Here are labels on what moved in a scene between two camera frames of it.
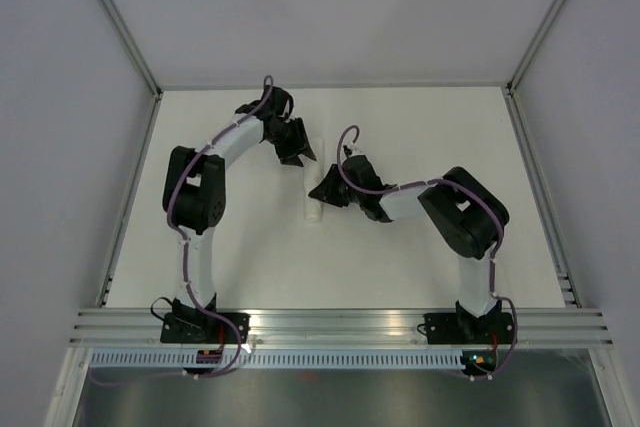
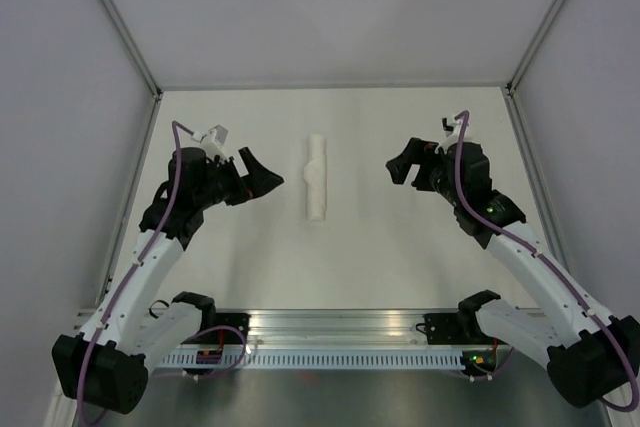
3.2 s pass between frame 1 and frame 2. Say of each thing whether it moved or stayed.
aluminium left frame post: stayed
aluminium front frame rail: stayed
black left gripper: moved
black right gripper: moved
